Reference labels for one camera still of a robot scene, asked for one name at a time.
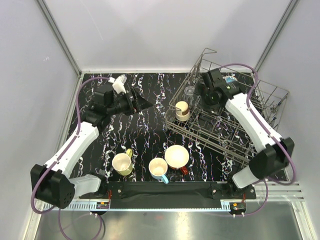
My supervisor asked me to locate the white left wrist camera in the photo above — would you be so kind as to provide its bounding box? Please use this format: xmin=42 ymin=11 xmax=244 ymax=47
xmin=108 ymin=74 xmax=127 ymax=94

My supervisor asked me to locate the yellow-green mug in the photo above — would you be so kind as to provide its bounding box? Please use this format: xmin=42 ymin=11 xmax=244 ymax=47
xmin=112 ymin=148 xmax=133 ymax=176

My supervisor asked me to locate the controller board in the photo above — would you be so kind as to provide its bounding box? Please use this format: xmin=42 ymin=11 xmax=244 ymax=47
xmin=230 ymin=202 xmax=247 ymax=214
xmin=96 ymin=201 xmax=110 ymax=209

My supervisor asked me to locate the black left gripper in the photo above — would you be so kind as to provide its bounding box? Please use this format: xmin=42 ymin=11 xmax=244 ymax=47
xmin=107 ymin=87 xmax=153 ymax=116

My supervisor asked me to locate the red mug white inside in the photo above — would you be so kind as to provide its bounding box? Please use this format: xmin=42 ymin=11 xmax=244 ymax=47
xmin=164 ymin=145 xmax=190 ymax=175

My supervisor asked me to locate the grey wire dish rack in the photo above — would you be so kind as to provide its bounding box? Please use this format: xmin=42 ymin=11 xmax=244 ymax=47
xmin=164 ymin=48 xmax=290 ymax=168

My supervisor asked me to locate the right controller board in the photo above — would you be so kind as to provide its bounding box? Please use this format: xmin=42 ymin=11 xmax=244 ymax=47
xmin=230 ymin=202 xmax=247 ymax=214

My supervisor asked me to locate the light blue mug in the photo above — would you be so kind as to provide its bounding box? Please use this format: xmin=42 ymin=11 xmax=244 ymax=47
xmin=148 ymin=157 xmax=169 ymax=184

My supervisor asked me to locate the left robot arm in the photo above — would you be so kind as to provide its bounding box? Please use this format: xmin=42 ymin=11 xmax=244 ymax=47
xmin=30 ymin=83 xmax=152 ymax=209

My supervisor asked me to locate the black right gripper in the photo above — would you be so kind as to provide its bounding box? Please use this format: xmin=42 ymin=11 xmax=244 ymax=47
xmin=189 ymin=82 xmax=223 ymax=117

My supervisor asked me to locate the left controller board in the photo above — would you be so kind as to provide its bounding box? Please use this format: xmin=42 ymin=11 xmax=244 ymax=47
xmin=96 ymin=201 xmax=110 ymax=209

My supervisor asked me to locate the blue butterfly mug orange inside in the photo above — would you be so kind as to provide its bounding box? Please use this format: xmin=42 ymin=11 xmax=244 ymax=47
xmin=223 ymin=75 xmax=238 ymax=89

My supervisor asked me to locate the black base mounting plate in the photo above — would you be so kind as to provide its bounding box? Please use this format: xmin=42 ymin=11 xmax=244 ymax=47
xmin=108 ymin=181 xmax=257 ymax=210

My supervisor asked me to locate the clear drinking glass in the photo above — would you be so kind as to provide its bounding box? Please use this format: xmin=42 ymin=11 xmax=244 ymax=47
xmin=183 ymin=85 xmax=198 ymax=106

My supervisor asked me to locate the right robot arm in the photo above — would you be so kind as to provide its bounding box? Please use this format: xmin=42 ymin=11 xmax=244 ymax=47
xmin=194 ymin=68 xmax=295 ymax=199

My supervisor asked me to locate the beige cup with brown band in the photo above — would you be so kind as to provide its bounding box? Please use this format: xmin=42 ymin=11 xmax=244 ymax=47
xmin=175 ymin=101 xmax=191 ymax=122

